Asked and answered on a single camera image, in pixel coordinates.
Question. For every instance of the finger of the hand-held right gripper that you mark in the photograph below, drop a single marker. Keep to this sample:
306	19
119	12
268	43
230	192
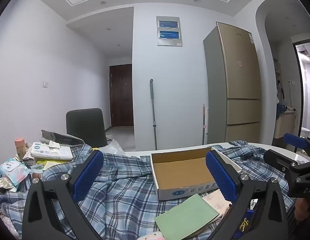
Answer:
295	141
279	161

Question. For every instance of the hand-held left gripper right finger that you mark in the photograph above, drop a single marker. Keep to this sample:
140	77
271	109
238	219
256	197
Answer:
220	177

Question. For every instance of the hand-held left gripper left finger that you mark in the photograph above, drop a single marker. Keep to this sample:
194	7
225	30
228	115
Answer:
88	175

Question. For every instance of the cardboard box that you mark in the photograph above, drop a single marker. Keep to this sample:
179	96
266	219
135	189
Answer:
180	172

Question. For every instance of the blue and gold packet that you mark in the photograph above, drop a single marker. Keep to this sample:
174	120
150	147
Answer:
243	223

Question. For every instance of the person's right hand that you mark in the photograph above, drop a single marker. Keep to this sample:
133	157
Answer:
299	211

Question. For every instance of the white toilet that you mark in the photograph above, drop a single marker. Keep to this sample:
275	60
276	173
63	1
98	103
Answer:
306	131

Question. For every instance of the beige cabinet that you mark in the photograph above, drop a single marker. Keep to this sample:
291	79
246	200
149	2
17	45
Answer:
284	125

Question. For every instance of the beige phone case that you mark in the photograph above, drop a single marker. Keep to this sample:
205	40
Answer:
216	201

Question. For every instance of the dark blue cloth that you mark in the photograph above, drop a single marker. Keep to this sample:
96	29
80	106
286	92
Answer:
281	110

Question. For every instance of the clear plastic bag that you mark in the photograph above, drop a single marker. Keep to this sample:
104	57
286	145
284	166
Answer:
115	147

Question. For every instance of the yellow sticky notes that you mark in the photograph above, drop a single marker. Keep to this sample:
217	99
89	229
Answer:
51	165

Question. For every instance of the blue plaid shirt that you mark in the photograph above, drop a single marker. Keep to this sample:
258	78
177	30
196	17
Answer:
125	192

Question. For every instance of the white tissue pack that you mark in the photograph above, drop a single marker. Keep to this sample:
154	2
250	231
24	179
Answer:
47	152

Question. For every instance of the grey bag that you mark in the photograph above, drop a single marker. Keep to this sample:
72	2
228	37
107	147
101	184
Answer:
59	137

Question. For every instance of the grey striped cloth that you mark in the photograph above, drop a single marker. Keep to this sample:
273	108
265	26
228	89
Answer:
291	227

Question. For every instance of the black chair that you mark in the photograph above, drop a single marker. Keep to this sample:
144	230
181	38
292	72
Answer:
85	125

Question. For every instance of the white flat board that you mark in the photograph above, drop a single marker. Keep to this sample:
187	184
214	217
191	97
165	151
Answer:
207	120

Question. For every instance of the small white box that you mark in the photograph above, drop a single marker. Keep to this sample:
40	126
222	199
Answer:
27	159

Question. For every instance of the gold refrigerator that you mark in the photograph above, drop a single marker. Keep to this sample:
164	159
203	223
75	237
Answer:
240	92

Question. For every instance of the pink bottle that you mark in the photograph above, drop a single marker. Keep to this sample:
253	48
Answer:
19	145

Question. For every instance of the teal snack packet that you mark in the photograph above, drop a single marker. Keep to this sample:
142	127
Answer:
12	170

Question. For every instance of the dark brown door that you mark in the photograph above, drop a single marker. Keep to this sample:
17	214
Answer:
121	95

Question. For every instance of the silver foil packet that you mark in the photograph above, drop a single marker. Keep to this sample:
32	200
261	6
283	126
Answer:
2	183

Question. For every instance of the white light switch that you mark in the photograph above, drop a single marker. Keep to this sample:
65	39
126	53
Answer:
45	84

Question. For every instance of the grey wall electrical panel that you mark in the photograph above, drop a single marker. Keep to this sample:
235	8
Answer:
169	31

